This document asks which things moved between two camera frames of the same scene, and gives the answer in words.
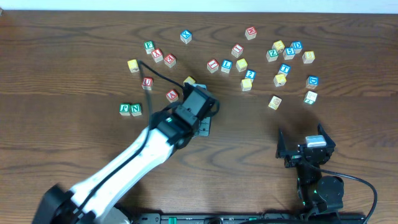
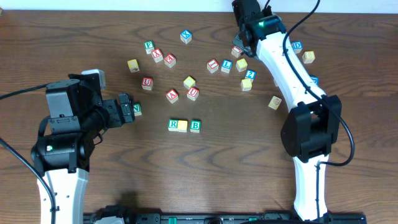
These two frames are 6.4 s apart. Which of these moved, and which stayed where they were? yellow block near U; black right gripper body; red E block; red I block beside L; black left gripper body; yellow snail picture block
Moved: black left gripper body; black right gripper body
Stayed: yellow block near U; red E block; red I block beside L; yellow snail picture block
